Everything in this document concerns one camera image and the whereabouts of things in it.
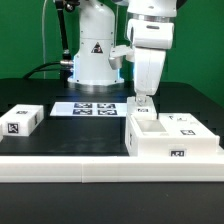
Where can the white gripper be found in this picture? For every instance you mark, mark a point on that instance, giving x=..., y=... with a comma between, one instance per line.
x=150, y=41

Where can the white cabinet door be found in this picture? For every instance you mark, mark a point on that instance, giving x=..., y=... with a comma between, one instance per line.
x=144, y=110
x=183, y=124

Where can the white cabinet body box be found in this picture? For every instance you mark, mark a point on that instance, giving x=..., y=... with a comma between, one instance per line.
x=148, y=138

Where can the white cabinet top block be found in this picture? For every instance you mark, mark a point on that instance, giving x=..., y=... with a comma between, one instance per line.
x=22, y=120

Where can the white L-shaped fence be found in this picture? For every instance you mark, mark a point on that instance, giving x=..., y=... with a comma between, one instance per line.
x=18, y=167

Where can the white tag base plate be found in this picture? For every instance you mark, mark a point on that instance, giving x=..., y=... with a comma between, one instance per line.
x=84, y=109

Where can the black camera pole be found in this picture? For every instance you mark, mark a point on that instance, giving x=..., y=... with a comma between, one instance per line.
x=61, y=7

